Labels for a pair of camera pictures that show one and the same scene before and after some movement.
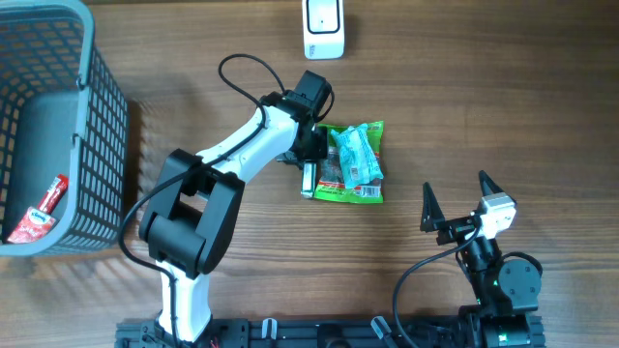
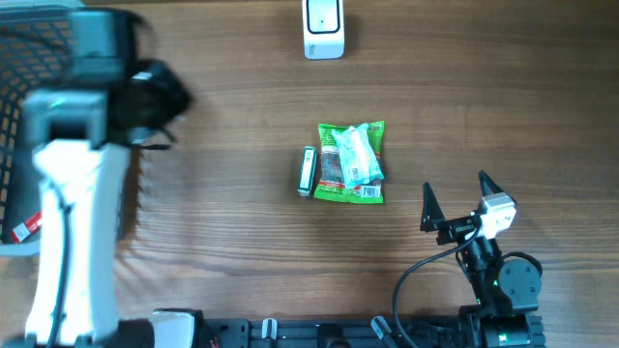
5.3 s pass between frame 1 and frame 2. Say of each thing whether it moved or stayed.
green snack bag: stayed
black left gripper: moved
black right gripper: stayed
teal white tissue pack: stayed
